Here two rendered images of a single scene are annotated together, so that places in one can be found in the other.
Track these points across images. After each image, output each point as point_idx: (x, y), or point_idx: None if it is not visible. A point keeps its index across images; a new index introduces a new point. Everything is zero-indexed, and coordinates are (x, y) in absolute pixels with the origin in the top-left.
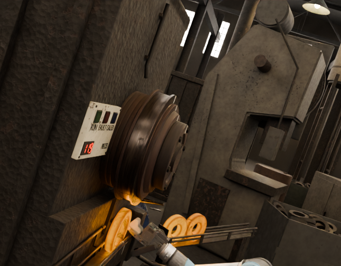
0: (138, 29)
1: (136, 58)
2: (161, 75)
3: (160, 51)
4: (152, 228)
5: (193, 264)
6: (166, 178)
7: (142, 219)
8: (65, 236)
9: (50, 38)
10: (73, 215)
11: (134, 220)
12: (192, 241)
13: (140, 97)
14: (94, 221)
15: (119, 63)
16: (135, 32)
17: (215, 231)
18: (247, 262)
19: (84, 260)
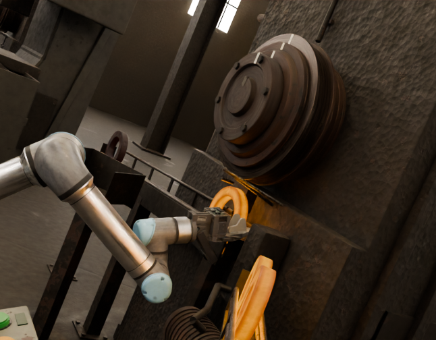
0: (303, 1)
1: (308, 27)
2: (407, 40)
3: (376, 8)
4: (214, 209)
5: (140, 220)
6: (233, 127)
7: (249, 230)
8: (192, 162)
9: None
10: (207, 155)
11: (238, 216)
12: None
13: None
14: (221, 185)
15: (277, 34)
16: (297, 5)
17: (234, 327)
18: (82, 144)
19: (192, 208)
